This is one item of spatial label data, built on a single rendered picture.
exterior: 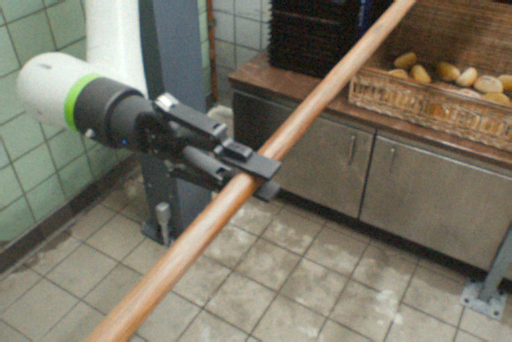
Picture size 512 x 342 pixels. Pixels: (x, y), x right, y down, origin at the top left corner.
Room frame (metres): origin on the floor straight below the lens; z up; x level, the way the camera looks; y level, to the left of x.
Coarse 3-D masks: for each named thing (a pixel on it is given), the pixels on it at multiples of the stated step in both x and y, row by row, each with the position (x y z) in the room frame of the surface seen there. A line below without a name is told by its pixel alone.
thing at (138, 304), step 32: (416, 0) 0.93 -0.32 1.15; (384, 32) 0.79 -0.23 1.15; (352, 64) 0.68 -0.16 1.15; (320, 96) 0.59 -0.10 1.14; (288, 128) 0.52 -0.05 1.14; (224, 192) 0.41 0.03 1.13; (192, 224) 0.36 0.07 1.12; (224, 224) 0.37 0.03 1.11; (192, 256) 0.33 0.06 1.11; (160, 288) 0.29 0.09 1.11; (128, 320) 0.25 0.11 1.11
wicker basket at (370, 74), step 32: (448, 0) 1.77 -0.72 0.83; (480, 0) 1.71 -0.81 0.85; (416, 32) 1.78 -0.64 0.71; (448, 32) 1.73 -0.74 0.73; (480, 32) 1.68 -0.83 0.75; (384, 64) 1.74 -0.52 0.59; (480, 64) 1.63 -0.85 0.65; (352, 96) 1.46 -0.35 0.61; (384, 96) 1.50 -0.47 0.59; (416, 96) 1.35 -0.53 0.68; (448, 96) 1.30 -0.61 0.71; (480, 96) 1.50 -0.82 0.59; (448, 128) 1.28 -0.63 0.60; (480, 128) 1.24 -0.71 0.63
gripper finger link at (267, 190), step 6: (234, 168) 0.48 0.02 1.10; (228, 174) 0.47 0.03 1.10; (234, 174) 0.47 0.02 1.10; (222, 180) 0.46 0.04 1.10; (228, 180) 0.46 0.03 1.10; (264, 186) 0.45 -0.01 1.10; (270, 186) 0.45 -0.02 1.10; (276, 186) 0.45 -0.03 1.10; (258, 192) 0.44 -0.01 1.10; (264, 192) 0.44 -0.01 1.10; (270, 192) 0.44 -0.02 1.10; (276, 192) 0.44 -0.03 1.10; (258, 198) 0.43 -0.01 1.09; (264, 198) 0.43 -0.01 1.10; (270, 198) 0.43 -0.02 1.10
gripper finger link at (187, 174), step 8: (176, 168) 0.52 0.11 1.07; (184, 168) 0.51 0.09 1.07; (168, 176) 0.52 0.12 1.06; (176, 176) 0.51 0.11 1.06; (184, 176) 0.50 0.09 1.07; (192, 176) 0.50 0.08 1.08; (200, 176) 0.49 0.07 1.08; (200, 184) 0.49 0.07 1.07; (208, 184) 0.48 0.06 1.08; (216, 184) 0.49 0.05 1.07; (216, 192) 0.47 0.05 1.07
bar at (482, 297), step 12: (504, 240) 1.07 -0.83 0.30; (504, 252) 1.05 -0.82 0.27; (504, 264) 1.04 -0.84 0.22; (468, 276) 1.15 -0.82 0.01; (492, 276) 1.05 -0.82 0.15; (468, 288) 1.10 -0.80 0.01; (480, 288) 1.10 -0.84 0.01; (492, 288) 1.04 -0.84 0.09; (468, 300) 1.04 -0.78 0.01; (480, 300) 1.04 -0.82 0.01; (492, 300) 1.05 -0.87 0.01; (504, 300) 1.05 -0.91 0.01; (480, 312) 1.00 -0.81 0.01; (492, 312) 1.00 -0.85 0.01
